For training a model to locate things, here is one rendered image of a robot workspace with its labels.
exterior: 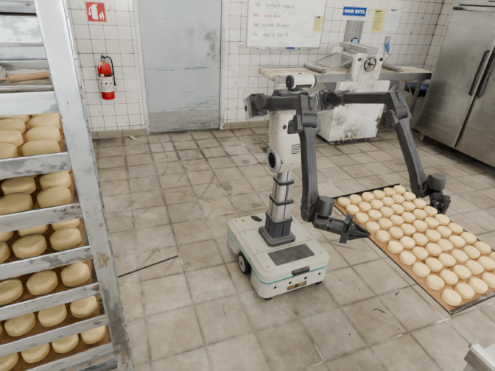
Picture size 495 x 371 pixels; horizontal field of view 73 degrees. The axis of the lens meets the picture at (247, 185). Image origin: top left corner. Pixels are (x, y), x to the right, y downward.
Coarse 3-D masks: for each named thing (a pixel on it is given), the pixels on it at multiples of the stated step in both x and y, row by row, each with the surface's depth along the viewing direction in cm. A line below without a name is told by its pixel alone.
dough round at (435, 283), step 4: (428, 276) 104; (432, 276) 104; (436, 276) 105; (428, 280) 103; (432, 280) 103; (436, 280) 103; (440, 280) 103; (428, 284) 103; (432, 284) 102; (436, 284) 102; (440, 284) 102; (432, 288) 102; (436, 288) 102; (440, 288) 102
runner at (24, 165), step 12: (24, 156) 48; (36, 156) 48; (48, 156) 49; (60, 156) 49; (0, 168) 47; (12, 168) 47; (24, 168) 48; (36, 168) 49; (48, 168) 50; (60, 168) 50
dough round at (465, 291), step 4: (460, 284) 102; (464, 284) 103; (456, 288) 102; (460, 288) 101; (464, 288) 101; (468, 288) 101; (460, 292) 100; (464, 292) 100; (468, 292) 100; (472, 292) 100; (460, 296) 101; (464, 296) 100; (468, 296) 99; (472, 296) 100
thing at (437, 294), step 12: (336, 204) 138; (384, 216) 133; (432, 216) 136; (432, 228) 129; (396, 240) 121; (444, 252) 117; (456, 264) 113; (480, 276) 109; (444, 288) 103; (492, 288) 105; (468, 300) 100
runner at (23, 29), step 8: (0, 16) 39; (8, 16) 40; (16, 16) 40; (24, 16) 40; (0, 24) 40; (8, 24) 40; (16, 24) 40; (24, 24) 41; (32, 24) 41; (0, 32) 40; (8, 32) 40; (16, 32) 41; (24, 32) 41; (32, 32) 41; (40, 32) 42; (0, 40) 40; (8, 40) 41; (16, 40) 41; (24, 40) 41; (32, 40) 42; (40, 40) 42
